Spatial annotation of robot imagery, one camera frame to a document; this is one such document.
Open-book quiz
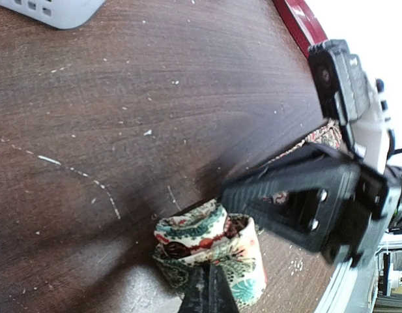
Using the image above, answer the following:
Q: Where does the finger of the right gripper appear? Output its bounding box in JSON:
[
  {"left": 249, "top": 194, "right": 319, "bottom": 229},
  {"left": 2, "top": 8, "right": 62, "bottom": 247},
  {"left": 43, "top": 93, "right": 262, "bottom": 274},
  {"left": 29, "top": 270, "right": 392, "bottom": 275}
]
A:
[{"left": 249, "top": 195, "right": 355, "bottom": 254}]

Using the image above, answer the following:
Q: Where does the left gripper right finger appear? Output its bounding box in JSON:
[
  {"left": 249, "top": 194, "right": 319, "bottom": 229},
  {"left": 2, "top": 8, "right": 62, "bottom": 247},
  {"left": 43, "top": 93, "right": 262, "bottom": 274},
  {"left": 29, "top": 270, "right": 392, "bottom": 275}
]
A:
[{"left": 219, "top": 143, "right": 359, "bottom": 209}]

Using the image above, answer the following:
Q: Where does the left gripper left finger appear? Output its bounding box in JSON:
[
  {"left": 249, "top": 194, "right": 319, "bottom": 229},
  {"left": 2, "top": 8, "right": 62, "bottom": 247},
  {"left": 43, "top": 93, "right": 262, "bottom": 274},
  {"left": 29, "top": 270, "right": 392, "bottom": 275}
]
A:
[{"left": 178, "top": 263, "right": 239, "bottom": 313}]

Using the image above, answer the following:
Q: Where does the aluminium front rail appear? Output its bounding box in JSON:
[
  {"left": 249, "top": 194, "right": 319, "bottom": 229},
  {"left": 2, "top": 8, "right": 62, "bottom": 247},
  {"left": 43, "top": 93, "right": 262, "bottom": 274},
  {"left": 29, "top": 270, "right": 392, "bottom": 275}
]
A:
[{"left": 314, "top": 259, "right": 379, "bottom": 313}]

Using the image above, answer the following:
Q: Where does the paisley patterned tie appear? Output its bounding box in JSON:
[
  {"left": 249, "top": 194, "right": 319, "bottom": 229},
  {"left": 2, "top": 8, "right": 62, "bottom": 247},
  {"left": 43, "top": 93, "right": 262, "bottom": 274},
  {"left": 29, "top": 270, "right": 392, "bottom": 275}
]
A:
[{"left": 151, "top": 119, "right": 343, "bottom": 310}]

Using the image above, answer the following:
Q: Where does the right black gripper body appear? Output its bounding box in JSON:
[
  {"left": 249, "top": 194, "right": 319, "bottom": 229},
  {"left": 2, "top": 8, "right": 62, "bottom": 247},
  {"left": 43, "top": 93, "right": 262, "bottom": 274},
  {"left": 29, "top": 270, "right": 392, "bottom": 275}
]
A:
[{"left": 324, "top": 165, "right": 399, "bottom": 267}]

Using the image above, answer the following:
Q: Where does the red round plate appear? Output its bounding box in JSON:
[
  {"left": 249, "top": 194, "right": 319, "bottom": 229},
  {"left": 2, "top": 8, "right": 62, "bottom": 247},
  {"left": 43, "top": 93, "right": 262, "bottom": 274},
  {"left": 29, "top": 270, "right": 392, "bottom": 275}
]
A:
[{"left": 272, "top": 0, "right": 328, "bottom": 57}]

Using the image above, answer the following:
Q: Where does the white perforated plastic basket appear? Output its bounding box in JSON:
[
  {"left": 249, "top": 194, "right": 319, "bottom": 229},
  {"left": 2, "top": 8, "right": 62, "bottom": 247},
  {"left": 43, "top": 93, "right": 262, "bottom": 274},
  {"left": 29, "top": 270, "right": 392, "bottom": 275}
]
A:
[{"left": 0, "top": 0, "right": 105, "bottom": 30}]

